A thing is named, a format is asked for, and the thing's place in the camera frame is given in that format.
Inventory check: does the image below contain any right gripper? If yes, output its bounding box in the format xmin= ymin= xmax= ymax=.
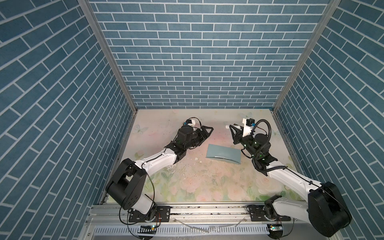
xmin=231 ymin=123 xmax=259 ymax=160

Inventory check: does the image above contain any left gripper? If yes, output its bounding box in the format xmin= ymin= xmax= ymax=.
xmin=183 ymin=125 xmax=213 ymax=151

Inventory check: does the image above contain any teal envelope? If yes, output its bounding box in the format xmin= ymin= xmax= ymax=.
xmin=206 ymin=144 xmax=242 ymax=165

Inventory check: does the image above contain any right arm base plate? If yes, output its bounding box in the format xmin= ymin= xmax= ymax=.
xmin=246 ymin=205 xmax=292 ymax=222

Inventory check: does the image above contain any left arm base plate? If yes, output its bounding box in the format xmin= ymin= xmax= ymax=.
xmin=129 ymin=206 xmax=171 ymax=223

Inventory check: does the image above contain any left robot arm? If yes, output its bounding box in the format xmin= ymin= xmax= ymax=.
xmin=106 ymin=125 xmax=214 ymax=216

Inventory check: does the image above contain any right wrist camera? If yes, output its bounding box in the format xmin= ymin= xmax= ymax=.
xmin=242 ymin=118 xmax=255 ymax=137

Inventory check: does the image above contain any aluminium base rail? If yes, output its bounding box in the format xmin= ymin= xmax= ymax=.
xmin=86 ymin=198 xmax=310 ymax=225

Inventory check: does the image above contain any white glue stick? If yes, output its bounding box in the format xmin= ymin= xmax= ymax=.
xmin=226 ymin=124 xmax=242 ymax=130

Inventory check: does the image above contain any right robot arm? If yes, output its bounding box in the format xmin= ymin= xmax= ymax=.
xmin=226 ymin=119 xmax=353 ymax=237

